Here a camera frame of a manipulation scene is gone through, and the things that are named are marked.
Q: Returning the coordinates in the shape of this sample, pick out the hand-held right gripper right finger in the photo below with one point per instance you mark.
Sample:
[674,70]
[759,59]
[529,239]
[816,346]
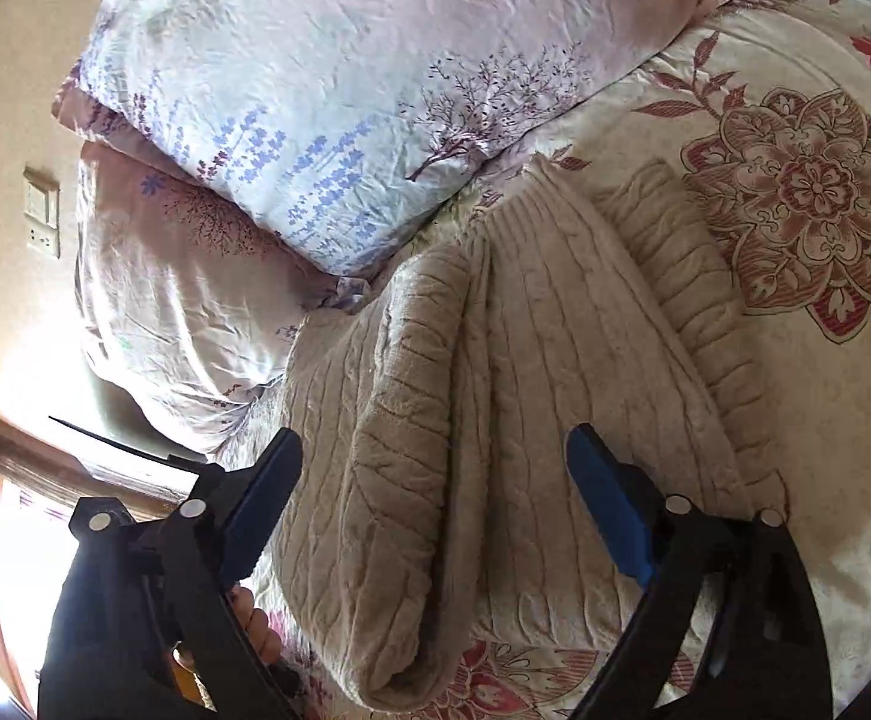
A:
[608,499]

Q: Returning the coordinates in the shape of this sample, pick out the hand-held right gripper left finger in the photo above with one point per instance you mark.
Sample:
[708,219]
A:
[262,502]

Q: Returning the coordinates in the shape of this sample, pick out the person's left hand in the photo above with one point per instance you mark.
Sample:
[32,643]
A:
[259,626]

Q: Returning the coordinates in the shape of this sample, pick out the thin black flat panel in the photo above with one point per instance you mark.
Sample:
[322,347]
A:
[142,446]

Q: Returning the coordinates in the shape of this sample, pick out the pink pillow with purple sprigs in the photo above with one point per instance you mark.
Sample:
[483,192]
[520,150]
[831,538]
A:
[180,315]

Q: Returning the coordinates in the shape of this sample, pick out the cream floral bed sheet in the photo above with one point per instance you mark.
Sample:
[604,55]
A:
[818,405]

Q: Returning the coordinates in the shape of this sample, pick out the wooden framed window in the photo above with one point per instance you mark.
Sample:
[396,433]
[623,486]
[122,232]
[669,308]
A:
[15,577]

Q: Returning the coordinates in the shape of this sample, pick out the pink pillow with tree print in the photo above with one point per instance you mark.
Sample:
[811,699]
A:
[330,90]

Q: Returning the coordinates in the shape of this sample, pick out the white wall switch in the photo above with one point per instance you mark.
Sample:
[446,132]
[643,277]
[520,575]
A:
[41,210]

